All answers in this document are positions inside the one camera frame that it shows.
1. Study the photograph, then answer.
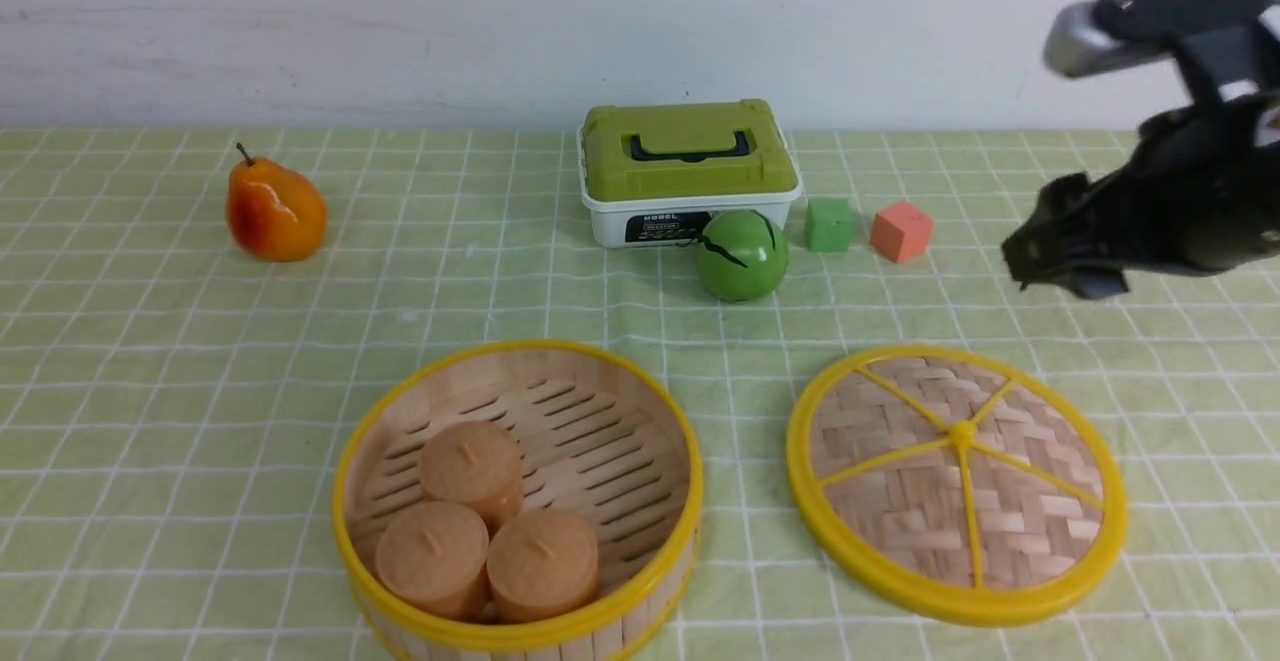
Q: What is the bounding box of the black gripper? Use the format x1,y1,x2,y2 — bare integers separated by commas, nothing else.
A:
1001,94,1277,301

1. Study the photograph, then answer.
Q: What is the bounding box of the yellow woven steamer lid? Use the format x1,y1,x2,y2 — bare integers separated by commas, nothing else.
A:
785,345,1129,628

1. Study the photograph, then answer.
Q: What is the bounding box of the bamboo steamer basket yellow rim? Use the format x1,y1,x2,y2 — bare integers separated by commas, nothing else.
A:
330,339,704,660

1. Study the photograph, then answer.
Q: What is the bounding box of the orange red cube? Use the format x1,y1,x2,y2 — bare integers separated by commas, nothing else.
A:
869,199,934,264

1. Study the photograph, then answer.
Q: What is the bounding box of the green cube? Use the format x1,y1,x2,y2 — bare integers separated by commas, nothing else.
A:
804,197,854,254

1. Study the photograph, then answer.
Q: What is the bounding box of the green round melon toy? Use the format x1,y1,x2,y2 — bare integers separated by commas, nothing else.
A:
694,209,790,304

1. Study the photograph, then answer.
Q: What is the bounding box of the green lidded white box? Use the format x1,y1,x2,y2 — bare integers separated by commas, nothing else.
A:
576,99,804,249

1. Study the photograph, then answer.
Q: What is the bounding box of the right tan bun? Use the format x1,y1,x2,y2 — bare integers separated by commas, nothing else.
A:
486,509,600,624

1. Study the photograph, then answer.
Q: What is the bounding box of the tan bun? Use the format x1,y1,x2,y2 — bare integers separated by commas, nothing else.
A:
486,509,600,624
375,501,490,623
419,420,525,535

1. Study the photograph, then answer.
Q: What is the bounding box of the back tan bun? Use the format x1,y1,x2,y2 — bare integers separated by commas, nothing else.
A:
419,420,525,535

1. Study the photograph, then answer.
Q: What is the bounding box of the left tan bun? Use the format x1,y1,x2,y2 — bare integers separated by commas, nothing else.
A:
375,501,490,623

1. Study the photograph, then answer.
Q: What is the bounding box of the orange yellow pear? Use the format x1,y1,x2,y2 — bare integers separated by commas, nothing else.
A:
224,142,328,263

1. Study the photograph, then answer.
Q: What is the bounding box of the green checkered tablecloth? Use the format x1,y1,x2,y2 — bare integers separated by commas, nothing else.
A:
1,128,1279,660

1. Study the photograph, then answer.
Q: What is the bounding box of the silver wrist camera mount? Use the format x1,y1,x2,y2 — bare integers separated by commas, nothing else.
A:
1043,0,1279,106

